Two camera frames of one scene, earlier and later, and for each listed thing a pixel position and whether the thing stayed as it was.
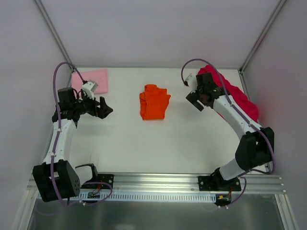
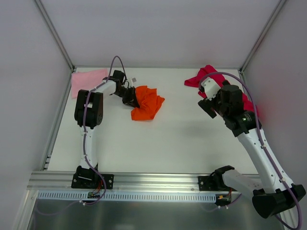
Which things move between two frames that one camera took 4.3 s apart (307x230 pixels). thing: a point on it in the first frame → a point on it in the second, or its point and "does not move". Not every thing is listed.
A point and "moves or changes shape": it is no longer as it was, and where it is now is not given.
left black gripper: [98, 108] → [131, 97]
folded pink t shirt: [100, 76] does not move
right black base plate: [216, 183] does not move
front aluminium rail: [183, 183] does not move
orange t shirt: [153, 102] moves or changes shape
